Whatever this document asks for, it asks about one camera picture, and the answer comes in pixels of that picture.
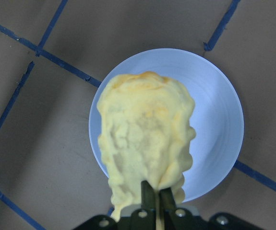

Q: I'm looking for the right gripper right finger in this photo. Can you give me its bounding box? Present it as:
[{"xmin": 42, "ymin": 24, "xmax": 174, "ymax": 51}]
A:
[{"xmin": 159, "ymin": 188, "xmax": 191, "ymax": 230}]

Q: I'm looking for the blue plate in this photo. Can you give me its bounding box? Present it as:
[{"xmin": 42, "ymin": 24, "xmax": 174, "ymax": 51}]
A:
[{"xmin": 88, "ymin": 48, "xmax": 244, "ymax": 201}]

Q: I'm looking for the yellow bread piece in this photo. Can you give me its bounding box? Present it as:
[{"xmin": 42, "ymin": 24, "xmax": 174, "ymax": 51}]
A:
[{"xmin": 97, "ymin": 71, "xmax": 196, "ymax": 220}]

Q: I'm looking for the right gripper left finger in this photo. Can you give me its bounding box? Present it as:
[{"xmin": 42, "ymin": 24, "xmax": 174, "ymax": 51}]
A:
[{"xmin": 130, "ymin": 181, "xmax": 156, "ymax": 230}]

